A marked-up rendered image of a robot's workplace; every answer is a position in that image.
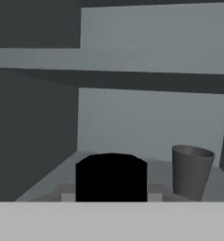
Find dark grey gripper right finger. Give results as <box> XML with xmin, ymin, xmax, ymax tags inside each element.
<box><xmin>147</xmin><ymin>183</ymin><xmax>195</xmax><ymax>202</ymax></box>

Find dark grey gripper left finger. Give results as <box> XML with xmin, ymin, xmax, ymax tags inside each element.
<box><xmin>29</xmin><ymin>183</ymin><xmax>77</xmax><ymax>202</ymax></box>

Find black liquor bottle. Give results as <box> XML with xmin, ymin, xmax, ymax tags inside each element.
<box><xmin>74</xmin><ymin>153</ymin><xmax>149</xmax><ymax>202</ymax></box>

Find grey glass cup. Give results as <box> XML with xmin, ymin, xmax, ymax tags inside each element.
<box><xmin>170</xmin><ymin>144</ymin><xmax>216</xmax><ymax>202</ymax></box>

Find grey cabinet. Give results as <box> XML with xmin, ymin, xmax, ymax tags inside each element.
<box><xmin>0</xmin><ymin>0</ymin><xmax>224</xmax><ymax>202</ymax></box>

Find grey cabinet shelf board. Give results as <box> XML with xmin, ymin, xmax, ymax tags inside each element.
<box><xmin>0</xmin><ymin>46</ymin><xmax>224</xmax><ymax>95</ymax></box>

